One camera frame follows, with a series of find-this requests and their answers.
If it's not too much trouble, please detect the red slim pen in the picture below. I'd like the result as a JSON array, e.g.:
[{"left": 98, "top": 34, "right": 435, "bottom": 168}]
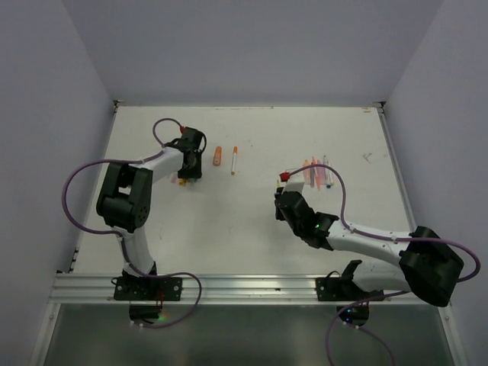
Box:
[{"left": 310, "top": 156, "right": 320, "bottom": 191}]

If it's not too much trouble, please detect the yellow capped pink highlighter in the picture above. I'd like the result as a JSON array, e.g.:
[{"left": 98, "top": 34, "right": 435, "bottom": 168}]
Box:
[{"left": 302, "top": 159, "right": 313, "bottom": 186}]

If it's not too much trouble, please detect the left base bracket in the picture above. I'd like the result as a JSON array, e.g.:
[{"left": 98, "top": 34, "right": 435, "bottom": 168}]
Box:
[{"left": 111, "top": 275, "right": 182, "bottom": 302}]

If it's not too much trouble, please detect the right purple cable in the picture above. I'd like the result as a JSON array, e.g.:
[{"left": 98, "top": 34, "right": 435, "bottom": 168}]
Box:
[{"left": 279, "top": 164, "right": 481, "bottom": 366}]

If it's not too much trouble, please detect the base bracket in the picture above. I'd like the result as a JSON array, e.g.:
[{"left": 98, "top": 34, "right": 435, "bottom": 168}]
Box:
[
  {"left": 111, "top": 275, "right": 182, "bottom": 302},
  {"left": 315, "top": 271, "right": 384, "bottom": 302}
]

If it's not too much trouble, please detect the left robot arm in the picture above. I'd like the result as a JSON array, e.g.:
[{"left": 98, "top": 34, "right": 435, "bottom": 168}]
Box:
[{"left": 96, "top": 127, "right": 207, "bottom": 302}]

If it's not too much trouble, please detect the yellow white marker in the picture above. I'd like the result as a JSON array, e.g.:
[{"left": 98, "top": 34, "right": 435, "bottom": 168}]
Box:
[{"left": 328, "top": 160, "right": 335, "bottom": 187}]

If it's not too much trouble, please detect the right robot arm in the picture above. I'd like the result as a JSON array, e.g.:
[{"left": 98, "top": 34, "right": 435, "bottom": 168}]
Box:
[{"left": 274, "top": 188, "right": 464, "bottom": 307}]

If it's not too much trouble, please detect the orange capped white marker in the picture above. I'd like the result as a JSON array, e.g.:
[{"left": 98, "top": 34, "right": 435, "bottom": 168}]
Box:
[{"left": 231, "top": 146, "right": 238, "bottom": 175}]

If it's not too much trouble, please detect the aluminium rail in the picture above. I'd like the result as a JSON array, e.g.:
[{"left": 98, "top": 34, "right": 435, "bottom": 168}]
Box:
[{"left": 53, "top": 271, "right": 453, "bottom": 306}]

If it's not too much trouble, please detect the right base bracket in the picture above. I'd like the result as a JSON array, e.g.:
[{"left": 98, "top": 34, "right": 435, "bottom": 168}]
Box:
[{"left": 315, "top": 271, "right": 384, "bottom": 302}]

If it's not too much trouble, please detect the orange highlighter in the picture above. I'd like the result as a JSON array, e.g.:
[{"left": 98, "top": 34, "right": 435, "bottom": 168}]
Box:
[{"left": 213, "top": 146, "right": 223, "bottom": 166}]

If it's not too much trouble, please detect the blue white marker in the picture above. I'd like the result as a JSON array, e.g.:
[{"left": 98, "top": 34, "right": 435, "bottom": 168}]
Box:
[{"left": 323, "top": 155, "right": 333, "bottom": 188}]

